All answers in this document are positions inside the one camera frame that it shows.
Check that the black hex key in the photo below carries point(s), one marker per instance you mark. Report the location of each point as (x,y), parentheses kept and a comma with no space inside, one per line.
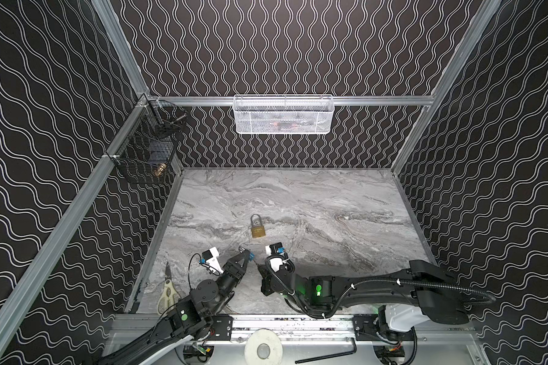
(352,351)

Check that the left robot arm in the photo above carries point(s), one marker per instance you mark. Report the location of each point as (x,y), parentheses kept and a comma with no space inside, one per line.
(190,318)

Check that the black wire wall basket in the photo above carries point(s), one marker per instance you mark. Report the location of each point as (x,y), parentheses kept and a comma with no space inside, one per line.
(146,156)

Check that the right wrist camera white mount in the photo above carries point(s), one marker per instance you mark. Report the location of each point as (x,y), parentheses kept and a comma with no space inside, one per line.
(276,255)

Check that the white mesh wall basket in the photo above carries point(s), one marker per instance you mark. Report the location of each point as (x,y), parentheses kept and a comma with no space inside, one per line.
(283,114)

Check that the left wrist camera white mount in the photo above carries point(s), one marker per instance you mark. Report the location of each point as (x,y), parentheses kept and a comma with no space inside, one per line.
(209,260)

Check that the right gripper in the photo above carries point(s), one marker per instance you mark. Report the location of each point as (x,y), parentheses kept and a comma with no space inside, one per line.
(266,280)

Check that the beige handled scissors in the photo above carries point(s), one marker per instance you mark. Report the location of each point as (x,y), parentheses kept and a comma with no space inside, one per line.
(169,295)

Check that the white tape roll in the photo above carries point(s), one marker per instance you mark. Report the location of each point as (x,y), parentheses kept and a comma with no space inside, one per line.
(263,347)

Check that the brass padlock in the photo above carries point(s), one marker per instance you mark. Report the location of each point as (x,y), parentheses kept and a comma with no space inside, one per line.
(257,226)

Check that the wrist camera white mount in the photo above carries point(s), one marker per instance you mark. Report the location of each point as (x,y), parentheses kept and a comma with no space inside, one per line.
(276,255)
(209,260)

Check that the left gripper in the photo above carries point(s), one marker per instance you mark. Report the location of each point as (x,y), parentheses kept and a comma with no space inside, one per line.
(233,268)

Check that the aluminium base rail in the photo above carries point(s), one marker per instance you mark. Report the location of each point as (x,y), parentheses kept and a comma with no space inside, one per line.
(293,330)

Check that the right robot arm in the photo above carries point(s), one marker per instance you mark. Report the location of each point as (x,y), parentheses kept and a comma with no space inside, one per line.
(422,285)

